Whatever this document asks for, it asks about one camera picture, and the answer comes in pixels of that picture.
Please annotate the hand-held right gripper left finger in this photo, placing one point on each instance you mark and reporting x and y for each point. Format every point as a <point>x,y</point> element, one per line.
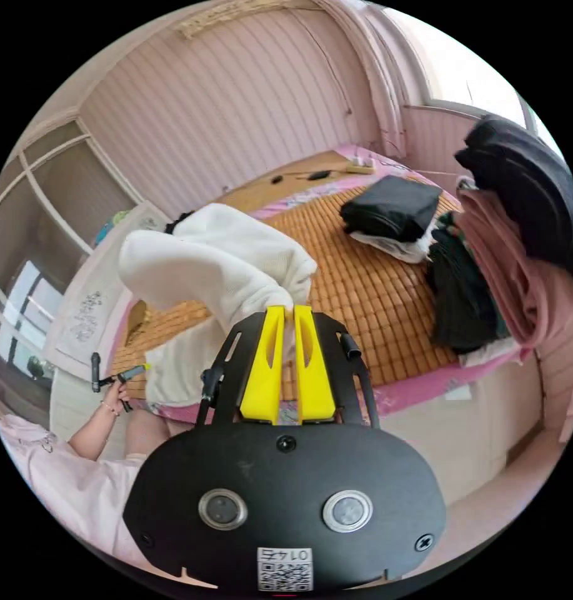
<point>260,375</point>

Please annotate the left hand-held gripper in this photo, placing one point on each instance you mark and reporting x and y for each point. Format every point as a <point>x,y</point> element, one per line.
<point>123,378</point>

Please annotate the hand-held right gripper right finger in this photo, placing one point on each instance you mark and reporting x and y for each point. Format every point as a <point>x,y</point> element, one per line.
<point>316,379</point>

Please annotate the white long pants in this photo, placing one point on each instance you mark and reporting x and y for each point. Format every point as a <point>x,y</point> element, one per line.
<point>220,262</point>

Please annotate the person's left forearm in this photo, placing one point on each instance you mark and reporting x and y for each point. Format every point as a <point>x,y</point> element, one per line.
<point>93,436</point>

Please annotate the person's left hand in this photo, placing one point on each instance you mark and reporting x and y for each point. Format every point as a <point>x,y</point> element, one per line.
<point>113,399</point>

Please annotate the white printed board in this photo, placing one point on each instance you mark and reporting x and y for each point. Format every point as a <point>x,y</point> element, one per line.
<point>87,304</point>

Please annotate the bed with woven mat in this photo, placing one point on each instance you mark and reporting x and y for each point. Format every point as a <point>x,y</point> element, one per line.
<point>375,290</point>

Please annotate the window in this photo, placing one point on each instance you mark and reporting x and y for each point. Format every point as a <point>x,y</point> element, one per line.
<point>26,314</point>
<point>478,89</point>

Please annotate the person's body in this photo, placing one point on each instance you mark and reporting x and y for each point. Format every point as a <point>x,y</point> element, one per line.
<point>66,497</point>

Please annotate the stack of folded clothes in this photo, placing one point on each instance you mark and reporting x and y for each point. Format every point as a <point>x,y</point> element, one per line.
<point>389,208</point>

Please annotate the cupboard with glass doors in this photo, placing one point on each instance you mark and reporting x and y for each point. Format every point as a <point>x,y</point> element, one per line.
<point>56,197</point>

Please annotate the white power strip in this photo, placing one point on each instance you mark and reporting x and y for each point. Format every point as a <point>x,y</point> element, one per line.
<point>360,166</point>

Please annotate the pile of clothes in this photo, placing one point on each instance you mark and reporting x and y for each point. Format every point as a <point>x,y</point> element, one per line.
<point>497,244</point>

